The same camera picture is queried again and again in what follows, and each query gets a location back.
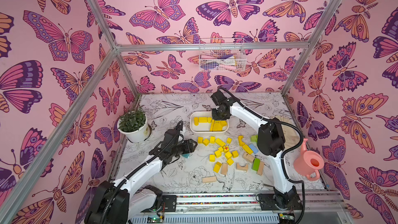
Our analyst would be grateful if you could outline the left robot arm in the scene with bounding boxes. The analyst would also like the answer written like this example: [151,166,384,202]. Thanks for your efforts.
[84,121,198,224]

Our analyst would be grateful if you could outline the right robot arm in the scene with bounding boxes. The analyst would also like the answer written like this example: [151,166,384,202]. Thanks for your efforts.
[210,88,304,204]

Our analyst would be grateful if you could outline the white plastic bin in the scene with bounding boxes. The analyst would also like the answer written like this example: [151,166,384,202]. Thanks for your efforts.
[189,112,229,134]

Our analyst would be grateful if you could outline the long natural wood block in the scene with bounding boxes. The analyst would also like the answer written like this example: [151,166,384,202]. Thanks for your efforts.
[202,176,218,184]

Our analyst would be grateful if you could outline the natural wood block upright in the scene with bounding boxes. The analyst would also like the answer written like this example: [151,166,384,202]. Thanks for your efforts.
[220,163,229,176]

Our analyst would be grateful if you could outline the potted green plant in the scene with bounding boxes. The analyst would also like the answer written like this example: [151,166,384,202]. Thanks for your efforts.
[117,108,151,143]

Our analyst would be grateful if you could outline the light green block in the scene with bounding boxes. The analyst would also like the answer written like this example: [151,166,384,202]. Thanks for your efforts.
[250,135,258,143]

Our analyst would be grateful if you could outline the natural wood arch block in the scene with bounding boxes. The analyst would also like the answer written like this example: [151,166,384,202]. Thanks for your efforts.
[236,163,248,172]

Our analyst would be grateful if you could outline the blue block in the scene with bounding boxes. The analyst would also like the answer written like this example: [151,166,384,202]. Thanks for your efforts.
[249,144,259,154]

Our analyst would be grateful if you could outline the green rectangular block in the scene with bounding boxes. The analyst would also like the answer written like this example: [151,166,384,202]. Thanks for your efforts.
[252,158,261,172]

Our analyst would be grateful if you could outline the beige work glove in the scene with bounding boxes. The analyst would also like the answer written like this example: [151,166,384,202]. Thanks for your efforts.
[275,116,300,149]

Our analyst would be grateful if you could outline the pink watering can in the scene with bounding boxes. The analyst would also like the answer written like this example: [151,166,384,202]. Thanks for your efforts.
[293,139,324,181]

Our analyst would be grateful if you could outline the wire basket on wall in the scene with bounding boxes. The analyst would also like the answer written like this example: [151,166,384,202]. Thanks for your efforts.
[198,42,247,73]

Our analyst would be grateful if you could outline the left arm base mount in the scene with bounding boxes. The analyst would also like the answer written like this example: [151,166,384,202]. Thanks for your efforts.
[143,195,177,213]

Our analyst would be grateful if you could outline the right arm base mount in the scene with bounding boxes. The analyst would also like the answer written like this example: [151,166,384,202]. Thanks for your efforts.
[256,193,303,212]

